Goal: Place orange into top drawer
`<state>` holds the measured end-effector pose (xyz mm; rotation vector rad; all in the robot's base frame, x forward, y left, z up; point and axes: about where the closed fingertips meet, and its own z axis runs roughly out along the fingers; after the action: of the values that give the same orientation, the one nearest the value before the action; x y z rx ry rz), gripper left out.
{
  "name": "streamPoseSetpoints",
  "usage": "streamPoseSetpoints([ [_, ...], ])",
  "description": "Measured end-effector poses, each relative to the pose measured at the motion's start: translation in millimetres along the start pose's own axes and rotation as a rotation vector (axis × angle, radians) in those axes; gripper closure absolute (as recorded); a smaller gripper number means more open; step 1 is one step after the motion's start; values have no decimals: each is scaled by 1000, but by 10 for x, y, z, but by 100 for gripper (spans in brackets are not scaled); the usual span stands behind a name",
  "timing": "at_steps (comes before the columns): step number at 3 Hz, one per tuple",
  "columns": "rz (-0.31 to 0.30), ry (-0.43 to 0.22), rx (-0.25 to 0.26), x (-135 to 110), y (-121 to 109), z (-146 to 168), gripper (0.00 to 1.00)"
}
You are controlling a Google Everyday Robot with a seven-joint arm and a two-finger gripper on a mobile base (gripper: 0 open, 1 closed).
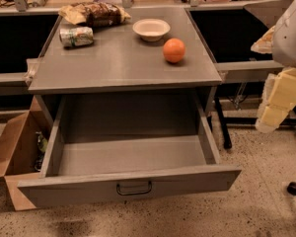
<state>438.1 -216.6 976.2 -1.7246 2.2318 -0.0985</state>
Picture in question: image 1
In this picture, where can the grey metal cabinet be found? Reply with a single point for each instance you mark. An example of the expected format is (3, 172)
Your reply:
(119, 60)

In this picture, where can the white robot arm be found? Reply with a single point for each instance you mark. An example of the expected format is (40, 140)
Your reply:
(279, 91)

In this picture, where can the white paper bowl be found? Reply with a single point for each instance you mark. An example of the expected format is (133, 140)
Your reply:
(151, 29)

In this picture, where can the orange fruit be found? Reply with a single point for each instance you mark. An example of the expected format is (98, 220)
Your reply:
(174, 50)

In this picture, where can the black caster wheel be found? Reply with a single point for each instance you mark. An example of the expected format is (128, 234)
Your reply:
(292, 188)

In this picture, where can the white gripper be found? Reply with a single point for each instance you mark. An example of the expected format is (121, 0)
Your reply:
(290, 40)

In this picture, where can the brown cardboard box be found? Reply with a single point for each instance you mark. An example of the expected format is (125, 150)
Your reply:
(19, 151)

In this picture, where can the grey side table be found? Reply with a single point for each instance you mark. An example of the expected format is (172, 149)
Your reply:
(268, 12)

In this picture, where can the black table leg frame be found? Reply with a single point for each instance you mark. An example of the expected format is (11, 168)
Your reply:
(225, 121)

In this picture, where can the grey open top drawer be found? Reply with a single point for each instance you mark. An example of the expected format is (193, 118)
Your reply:
(99, 141)

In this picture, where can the brown chip bag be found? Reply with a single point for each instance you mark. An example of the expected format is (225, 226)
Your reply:
(94, 14)

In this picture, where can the green white soda can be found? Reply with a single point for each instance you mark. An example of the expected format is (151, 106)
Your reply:
(76, 36)

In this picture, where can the green bottle in box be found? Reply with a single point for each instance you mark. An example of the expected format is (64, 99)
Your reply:
(41, 146)

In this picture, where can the black drawer handle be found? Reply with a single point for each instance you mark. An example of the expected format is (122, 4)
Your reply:
(134, 189)

